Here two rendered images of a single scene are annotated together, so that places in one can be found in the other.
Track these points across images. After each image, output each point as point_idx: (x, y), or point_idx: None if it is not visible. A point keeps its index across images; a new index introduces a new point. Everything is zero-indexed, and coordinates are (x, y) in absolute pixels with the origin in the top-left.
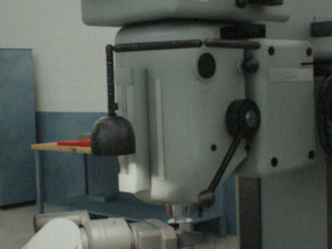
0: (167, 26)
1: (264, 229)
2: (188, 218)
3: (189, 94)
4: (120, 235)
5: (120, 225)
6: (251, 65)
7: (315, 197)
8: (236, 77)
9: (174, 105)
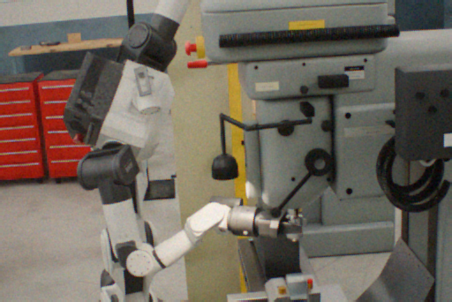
0: (262, 101)
1: (410, 223)
2: (301, 215)
3: (273, 146)
4: (246, 219)
5: (249, 213)
6: (323, 127)
7: (425, 212)
8: (318, 132)
9: (265, 150)
